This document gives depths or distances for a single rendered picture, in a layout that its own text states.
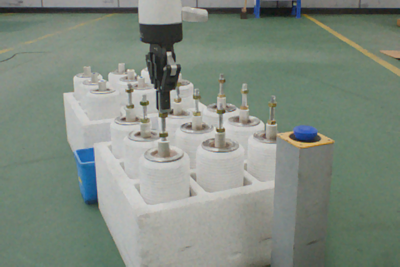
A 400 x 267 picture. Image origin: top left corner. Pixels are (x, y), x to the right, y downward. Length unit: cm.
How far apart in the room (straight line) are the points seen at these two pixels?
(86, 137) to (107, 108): 10
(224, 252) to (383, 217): 47
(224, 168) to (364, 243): 40
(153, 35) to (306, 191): 36
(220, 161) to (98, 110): 56
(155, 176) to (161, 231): 10
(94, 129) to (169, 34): 60
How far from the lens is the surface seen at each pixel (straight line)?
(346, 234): 115
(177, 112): 111
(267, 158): 94
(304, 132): 78
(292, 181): 79
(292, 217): 81
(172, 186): 86
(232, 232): 92
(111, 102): 135
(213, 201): 87
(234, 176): 90
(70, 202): 129
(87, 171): 122
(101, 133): 134
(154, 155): 88
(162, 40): 79
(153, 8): 78
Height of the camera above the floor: 58
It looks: 17 degrees down
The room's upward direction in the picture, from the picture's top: straight up
